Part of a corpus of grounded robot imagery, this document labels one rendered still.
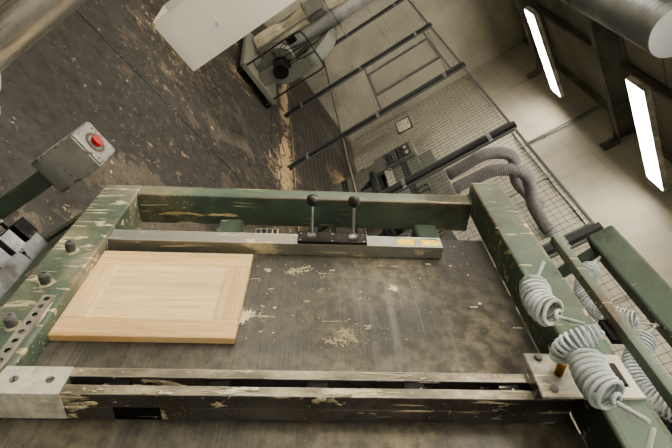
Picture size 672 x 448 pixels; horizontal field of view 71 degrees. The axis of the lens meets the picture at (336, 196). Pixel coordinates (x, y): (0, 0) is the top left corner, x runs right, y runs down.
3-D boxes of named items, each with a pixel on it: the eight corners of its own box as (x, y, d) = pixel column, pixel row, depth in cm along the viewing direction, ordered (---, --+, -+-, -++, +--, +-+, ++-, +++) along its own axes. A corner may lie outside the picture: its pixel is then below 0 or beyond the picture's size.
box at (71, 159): (48, 149, 150) (88, 120, 145) (77, 177, 155) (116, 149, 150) (27, 165, 139) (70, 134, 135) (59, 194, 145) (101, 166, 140)
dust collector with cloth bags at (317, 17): (239, 33, 708) (364, -55, 653) (267, 70, 747) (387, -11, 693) (233, 69, 600) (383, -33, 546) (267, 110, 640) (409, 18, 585)
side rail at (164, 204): (147, 213, 162) (142, 185, 157) (462, 221, 167) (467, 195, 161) (141, 222, 157) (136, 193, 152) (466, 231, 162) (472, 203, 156)
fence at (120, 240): (116, 240, 138) (114, 229, 136) (437, 248, 142) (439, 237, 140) (110, 250, 133) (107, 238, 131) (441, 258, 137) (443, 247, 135)
